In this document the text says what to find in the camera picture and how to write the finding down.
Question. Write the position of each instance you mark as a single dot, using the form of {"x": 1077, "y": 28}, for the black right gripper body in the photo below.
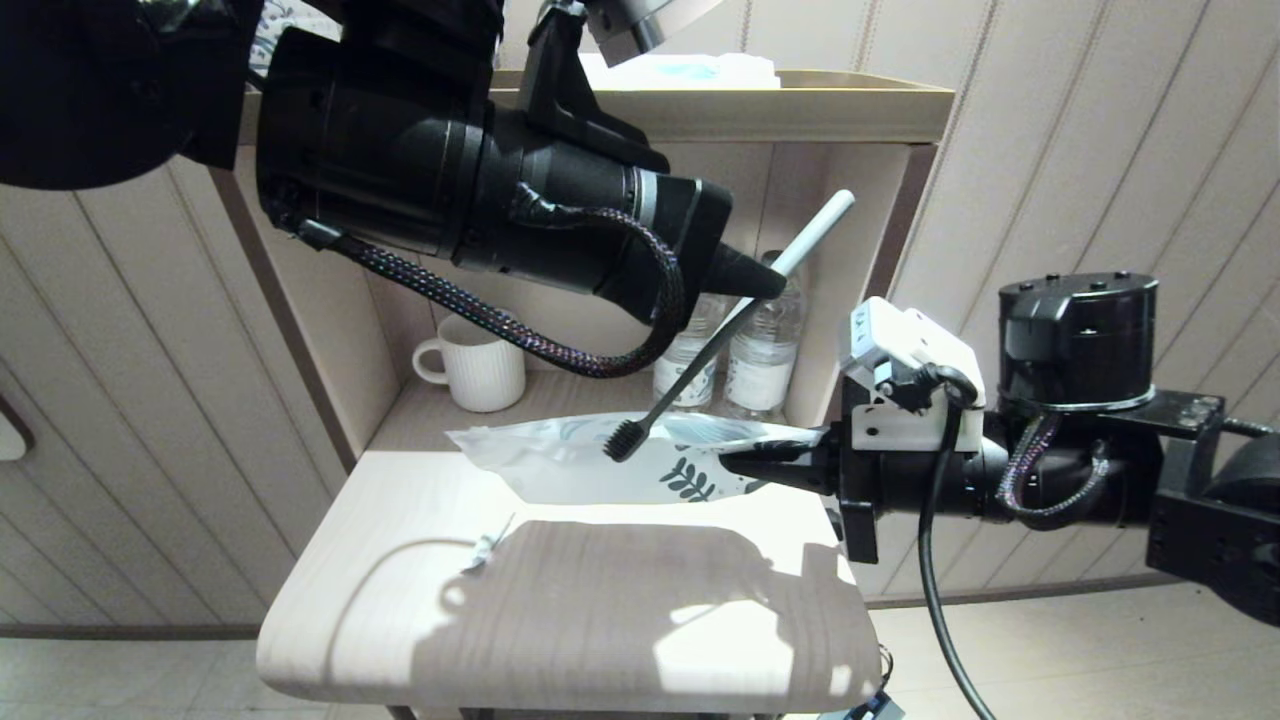
{"x": 920, "y": 480}

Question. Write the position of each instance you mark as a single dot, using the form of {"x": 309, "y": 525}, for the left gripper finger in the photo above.
{"x": 745, "y": 290}
{"x": 755, "y": 268}

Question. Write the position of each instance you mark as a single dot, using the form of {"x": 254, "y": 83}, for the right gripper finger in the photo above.
{"x": 800, "y": 450}
{"x": 790, "y": 478}

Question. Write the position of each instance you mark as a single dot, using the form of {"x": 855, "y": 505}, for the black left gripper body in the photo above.
{"x": 600, "y": 220}

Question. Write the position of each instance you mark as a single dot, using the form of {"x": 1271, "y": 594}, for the grey toothbrush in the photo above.
{"x": 815, "y": 235}

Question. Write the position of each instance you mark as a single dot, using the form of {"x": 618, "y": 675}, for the white leaf-print plastic bag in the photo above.
{"x": 560, "y": 465}

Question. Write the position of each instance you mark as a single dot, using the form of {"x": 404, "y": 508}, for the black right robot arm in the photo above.
{"x": 1080, "y": 340}

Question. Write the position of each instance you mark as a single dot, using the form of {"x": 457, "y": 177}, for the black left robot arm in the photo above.
{"x": 380, "y": 130}

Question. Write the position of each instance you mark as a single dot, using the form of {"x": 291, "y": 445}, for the small black knob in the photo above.
{"x": 833, "y": 522}

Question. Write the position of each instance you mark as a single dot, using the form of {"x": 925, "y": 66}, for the small clear water bottle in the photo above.
{"x": 765, "y": 370}
{"x": 685, "y": 380}

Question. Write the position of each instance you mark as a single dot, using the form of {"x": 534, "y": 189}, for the white blue flat packet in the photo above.
{"x": 700, "y": 72}

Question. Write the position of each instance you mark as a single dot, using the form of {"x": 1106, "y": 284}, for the white ribbed mug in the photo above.
{"x": 480, "y": 375}

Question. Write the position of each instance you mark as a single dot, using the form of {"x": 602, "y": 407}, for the black blue connector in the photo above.
{"x": 865, "y": 708}

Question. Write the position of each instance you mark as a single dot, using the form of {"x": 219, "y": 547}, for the beige wooden shelf cabinet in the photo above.
{"x": 600, "y": 620}

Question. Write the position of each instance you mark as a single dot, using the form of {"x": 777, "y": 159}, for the blue patterned packages on top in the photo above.
{"x": 295, "y": 25}

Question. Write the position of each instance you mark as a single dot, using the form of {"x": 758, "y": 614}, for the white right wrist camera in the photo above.
{"x": 900, "y": 350}

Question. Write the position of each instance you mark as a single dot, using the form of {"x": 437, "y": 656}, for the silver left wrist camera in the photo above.
{"x": 640, "y": 25}

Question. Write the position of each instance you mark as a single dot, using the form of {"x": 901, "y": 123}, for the white wall fixture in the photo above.
{"x": 10, "y": 440}

